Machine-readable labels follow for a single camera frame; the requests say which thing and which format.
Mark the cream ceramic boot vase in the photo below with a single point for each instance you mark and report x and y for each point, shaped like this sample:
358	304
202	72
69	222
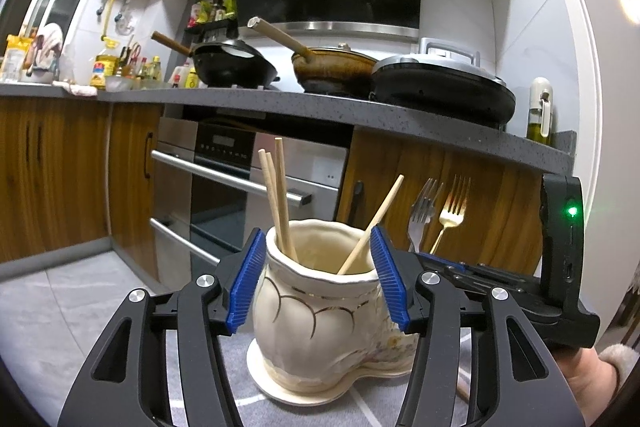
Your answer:
310	322

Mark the gas stove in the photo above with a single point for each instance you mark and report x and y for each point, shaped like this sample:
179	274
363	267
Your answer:
285	89

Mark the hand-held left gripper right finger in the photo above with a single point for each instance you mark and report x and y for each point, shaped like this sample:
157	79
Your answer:
390	279

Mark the yellow food packet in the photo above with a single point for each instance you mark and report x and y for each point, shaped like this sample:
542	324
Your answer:
16	54

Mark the black and silver electric griddle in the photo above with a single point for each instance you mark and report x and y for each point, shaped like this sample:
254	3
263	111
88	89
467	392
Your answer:
445	89

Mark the black spice rack with jars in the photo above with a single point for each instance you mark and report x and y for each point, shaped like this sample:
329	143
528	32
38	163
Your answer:
212	19

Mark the glass oil bottle white cap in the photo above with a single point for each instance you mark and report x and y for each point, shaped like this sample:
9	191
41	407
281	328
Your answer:
539	117

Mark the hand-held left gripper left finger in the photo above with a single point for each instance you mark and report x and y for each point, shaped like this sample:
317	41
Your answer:
245	282

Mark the silver fork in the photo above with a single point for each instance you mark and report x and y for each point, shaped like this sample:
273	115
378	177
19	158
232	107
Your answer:
420	217

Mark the person's right hand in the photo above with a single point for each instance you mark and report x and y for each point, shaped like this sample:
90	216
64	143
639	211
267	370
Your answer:
585	387

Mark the yellow cooking oil bottle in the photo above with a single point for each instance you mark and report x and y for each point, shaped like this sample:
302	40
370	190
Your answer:
101	72

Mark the wooden lower cabinet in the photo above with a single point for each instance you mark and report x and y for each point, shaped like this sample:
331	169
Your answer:
65	177
500	202

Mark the person's right forearm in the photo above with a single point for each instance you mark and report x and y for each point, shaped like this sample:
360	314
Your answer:
622	359

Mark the hanging white towel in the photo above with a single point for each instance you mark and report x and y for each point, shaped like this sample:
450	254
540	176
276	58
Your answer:
50	44

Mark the stainless steel oven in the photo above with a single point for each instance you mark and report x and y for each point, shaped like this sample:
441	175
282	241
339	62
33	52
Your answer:
220	197

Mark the gold fork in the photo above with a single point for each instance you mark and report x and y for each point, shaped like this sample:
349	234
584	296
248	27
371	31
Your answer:
452	207

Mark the pink cloth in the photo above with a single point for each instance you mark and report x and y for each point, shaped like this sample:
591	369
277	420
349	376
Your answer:
77	88

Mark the wooden chopstick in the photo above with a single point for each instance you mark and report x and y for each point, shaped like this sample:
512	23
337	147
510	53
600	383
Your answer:
278	187
272	197
284	187
380	212

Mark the row of condiment bottles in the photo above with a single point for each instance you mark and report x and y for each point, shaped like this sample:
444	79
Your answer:
150	74

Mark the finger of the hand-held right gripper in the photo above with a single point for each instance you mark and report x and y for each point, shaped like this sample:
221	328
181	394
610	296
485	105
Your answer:
505	279

